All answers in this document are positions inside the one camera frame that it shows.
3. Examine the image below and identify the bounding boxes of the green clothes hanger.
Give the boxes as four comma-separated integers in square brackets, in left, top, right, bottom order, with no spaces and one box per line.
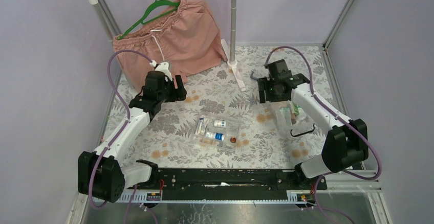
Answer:
[117,0,181,41]

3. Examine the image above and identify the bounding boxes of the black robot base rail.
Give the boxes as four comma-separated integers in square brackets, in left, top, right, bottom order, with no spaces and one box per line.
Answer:
[138,168,327,201]

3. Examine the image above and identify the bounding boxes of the metal clothes rack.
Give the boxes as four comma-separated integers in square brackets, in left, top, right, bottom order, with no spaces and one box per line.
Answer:
[88,0,246,92]

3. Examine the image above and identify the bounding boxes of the clear compartment organizer tray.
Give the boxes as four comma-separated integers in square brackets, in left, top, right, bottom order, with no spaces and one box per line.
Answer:
[190,113,242,152]

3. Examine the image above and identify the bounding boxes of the blue white medicine bottle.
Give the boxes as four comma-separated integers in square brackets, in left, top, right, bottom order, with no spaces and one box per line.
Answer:
[205,131,225,141]

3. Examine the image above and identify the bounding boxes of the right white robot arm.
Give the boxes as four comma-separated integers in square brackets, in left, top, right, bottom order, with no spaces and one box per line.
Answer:
[257,59,369,189]

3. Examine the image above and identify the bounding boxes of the clear box lid black handle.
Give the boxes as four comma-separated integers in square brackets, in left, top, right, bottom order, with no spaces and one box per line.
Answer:
[249,67,269,91]

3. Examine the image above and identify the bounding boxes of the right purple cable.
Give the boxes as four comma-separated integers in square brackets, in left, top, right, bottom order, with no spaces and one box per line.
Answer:
[264,46,383,224]

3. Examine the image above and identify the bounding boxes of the clear plastic kit box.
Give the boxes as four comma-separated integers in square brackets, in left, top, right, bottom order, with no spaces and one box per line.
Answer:
[270,101,316,138]

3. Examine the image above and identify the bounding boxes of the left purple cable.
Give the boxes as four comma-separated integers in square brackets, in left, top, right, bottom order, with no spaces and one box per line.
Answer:
[88,49,155,224]

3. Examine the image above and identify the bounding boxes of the floral table mat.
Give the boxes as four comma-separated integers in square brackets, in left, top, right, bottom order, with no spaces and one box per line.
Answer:
[119,46,333,169]

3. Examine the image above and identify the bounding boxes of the small white vial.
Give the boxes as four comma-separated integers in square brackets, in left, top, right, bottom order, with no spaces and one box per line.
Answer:
[213,120,227,128]

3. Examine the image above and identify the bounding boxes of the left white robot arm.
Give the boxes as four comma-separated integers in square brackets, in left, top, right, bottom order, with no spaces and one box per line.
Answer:
[78,71,187,203]

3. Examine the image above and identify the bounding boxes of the pink fabric shorts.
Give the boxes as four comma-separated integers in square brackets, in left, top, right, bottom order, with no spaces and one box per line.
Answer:
[113,0,227,91]

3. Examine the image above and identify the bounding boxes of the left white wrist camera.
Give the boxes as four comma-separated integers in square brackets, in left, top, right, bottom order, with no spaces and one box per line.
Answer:
[149,60,173,81]

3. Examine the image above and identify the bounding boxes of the purple cable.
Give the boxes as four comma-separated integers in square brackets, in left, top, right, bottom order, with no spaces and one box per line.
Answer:
[88,49,155,224]
[264,46,383,224]

